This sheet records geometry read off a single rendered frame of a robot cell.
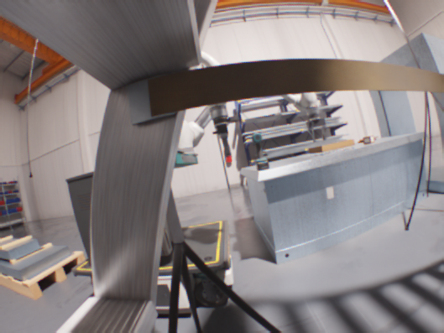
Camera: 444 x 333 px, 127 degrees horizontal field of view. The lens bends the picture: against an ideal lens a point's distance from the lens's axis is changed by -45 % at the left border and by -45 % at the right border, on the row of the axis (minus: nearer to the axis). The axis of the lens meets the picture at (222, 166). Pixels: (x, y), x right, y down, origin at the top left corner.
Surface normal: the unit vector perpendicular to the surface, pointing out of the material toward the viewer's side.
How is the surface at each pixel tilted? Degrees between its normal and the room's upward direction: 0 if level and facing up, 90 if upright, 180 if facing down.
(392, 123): 90
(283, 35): 90
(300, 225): 90
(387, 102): 90
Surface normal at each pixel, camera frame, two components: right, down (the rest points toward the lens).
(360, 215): 0.01, 0.01
